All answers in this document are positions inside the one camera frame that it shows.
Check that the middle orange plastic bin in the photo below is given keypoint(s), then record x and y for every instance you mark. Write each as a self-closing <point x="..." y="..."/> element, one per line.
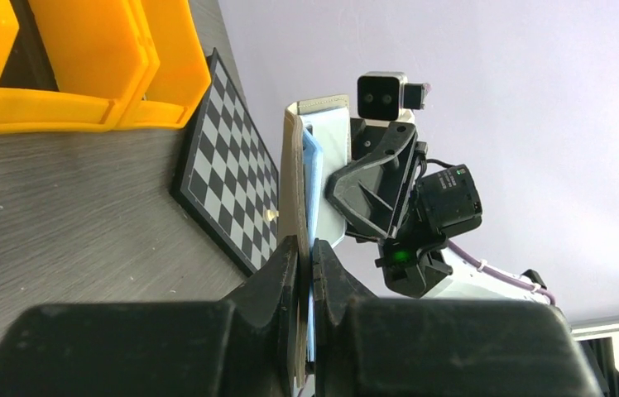
<point x="70" y="66"/>

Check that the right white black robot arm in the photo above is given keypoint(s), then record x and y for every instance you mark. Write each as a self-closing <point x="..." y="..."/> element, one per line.
<point x="474" y="278"/>

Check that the orange plastic bin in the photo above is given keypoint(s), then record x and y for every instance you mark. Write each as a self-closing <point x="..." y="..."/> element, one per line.
<point x="70" y="66"/>
<point x="177" y="77"/>

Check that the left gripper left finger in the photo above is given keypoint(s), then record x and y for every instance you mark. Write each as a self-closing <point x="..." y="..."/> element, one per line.
<point x="240" y="345"/>

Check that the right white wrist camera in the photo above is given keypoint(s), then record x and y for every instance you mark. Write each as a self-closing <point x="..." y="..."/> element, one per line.
<point x="384" y="97"/>

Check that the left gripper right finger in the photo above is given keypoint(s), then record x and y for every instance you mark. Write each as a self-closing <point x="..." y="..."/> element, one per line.
<point x="371" y="346"/>

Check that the black white checkerboard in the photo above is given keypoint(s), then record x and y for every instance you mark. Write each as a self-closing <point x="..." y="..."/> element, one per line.
<point x="225" y="178"/>

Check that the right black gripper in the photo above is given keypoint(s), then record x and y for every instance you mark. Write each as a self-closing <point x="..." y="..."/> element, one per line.
<point x="391" y="193"/>

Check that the right orange plastic bin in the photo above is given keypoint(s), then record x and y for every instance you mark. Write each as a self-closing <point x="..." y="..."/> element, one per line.
<point x="177" y="77"/>

